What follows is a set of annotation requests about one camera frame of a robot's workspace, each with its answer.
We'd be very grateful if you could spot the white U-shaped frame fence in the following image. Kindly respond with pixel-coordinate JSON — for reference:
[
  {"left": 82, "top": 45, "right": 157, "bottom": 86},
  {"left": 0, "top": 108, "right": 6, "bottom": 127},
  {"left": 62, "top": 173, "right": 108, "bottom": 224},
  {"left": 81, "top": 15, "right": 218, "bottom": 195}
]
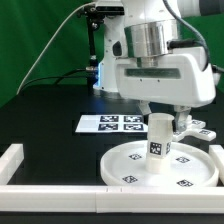
[{"left": 0, "top": 144, "right": 224, "bottom": 214}]

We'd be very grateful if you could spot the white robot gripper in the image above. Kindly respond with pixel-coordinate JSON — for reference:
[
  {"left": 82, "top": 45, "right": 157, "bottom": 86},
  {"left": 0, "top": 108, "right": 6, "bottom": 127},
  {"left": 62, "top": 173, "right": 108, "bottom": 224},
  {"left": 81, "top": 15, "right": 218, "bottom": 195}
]
[{"left": 116, "top": 47, "right": 216, "bottom": 132}]

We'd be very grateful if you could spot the grey cable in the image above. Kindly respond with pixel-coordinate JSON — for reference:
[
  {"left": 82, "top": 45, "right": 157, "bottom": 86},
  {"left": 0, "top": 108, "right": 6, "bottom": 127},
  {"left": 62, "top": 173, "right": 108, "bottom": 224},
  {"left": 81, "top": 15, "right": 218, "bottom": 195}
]
[{"left": 15, "top": 3, "right": 98, "bottom": 97}]

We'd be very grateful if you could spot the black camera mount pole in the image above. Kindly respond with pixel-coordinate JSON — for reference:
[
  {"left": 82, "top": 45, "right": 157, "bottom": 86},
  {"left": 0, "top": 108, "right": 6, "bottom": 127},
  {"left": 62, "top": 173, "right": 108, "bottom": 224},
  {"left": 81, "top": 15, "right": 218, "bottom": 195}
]
[{"left": 77, "top": 0, "right": 124, "bottom": 98}]

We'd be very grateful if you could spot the white marker sheet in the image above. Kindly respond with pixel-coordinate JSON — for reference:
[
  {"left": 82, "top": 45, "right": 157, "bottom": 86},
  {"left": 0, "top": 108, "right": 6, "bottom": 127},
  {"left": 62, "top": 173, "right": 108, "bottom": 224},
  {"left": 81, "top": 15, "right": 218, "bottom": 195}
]
[{"left": 76, "top": 115, "right": 148, "bottom": 133}]

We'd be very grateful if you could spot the white cross-shaped table base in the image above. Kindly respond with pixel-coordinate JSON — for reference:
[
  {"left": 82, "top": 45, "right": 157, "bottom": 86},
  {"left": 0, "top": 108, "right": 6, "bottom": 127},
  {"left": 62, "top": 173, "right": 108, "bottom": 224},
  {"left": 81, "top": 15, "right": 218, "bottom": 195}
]
[{"left": 173, "top": 115, "right": 216, "bottom": 142}]

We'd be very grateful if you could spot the black cable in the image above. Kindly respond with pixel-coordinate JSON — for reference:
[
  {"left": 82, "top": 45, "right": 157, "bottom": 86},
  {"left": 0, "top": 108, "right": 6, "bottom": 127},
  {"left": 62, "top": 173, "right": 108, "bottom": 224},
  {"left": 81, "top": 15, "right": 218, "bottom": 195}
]
[{"left": 19, "top": 68, "right": 94, "bottom": 93}]

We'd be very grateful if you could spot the white round table top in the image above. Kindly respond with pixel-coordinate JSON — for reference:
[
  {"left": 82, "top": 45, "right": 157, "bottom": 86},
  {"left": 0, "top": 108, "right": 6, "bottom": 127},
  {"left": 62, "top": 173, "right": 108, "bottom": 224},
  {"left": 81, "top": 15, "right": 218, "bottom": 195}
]
[{"left": 100, "top": 140, "right": 219, "bottom": 187}]

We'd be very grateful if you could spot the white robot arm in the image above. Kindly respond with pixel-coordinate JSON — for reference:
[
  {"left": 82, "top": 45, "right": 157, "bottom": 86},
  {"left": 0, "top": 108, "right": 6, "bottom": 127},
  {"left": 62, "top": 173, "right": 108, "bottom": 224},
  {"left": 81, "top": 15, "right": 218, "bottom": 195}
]
[{"left": 94, "top": 0, "right": 224, "bottom": 132}]

